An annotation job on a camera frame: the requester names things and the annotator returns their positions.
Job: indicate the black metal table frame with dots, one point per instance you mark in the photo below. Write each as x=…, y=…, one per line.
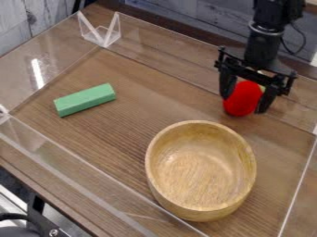
x=48, y=229

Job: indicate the clear acrylic corner bracket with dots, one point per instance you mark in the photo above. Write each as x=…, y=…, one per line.
x=103, y=36

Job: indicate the red plush strawberry toy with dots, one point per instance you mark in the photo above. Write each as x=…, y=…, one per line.
x=242, y=102

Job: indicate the clear acrylic tray wall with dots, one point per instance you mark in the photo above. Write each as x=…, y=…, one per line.
x=83, y=163

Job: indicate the green rectangular block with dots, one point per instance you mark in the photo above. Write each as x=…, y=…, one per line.
x=84, y=99

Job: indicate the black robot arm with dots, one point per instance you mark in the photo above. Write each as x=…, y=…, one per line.
x=273, y=15

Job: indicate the wooden bowl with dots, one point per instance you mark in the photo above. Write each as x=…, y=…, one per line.
x=201, y=170

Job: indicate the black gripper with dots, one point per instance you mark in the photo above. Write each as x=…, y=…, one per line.
x=233, y=67

